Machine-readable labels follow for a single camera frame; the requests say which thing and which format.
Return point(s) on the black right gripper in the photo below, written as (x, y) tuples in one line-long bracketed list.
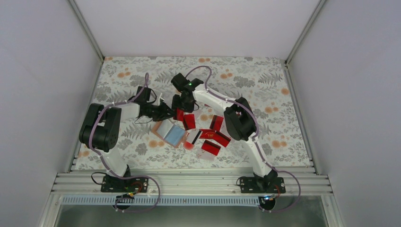
[(175, 103)]

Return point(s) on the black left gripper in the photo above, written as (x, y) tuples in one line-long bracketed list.
[(163, 114)]

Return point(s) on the tan leather card holder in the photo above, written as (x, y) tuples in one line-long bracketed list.
[(169, 132)]

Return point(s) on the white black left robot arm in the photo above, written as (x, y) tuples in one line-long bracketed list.
[(101, 126)]

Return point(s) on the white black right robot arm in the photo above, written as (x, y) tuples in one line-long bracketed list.
[(240, 121)]

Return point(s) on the white card black stripe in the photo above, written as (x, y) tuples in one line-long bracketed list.
[(191, 138)]

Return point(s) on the red card black stripe upright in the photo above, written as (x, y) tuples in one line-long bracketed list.
[(216, 122)]

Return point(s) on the red VIP card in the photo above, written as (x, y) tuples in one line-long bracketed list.
[(208, 134)]

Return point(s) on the red card black stripe bottom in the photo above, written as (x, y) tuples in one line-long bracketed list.
[(211, 147)]

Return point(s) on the red card black stripe right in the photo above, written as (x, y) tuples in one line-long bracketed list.
[(221, 138)]

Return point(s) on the white floral card bottom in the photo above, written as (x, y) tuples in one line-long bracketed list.
[(204, 155)]

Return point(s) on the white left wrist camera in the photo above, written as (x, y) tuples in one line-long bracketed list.
[(160, 99)]

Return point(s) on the aluminium corner post left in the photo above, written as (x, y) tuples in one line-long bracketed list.
[(86, 29)]

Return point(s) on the aluminium corner post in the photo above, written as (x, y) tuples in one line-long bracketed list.
[(313, 17), (86, 29)]

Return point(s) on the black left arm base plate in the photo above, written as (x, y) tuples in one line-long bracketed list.
[(113, 184)]

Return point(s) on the white perforated cable duct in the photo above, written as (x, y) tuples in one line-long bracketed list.
[(143, 200)]

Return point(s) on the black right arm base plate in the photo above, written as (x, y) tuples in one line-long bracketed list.
[(254, 185)]

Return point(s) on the aluminium front rail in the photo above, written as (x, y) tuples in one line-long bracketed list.
[(213, 182)]

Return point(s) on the aluminium corner post right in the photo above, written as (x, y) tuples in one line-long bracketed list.
[(313, 17)]

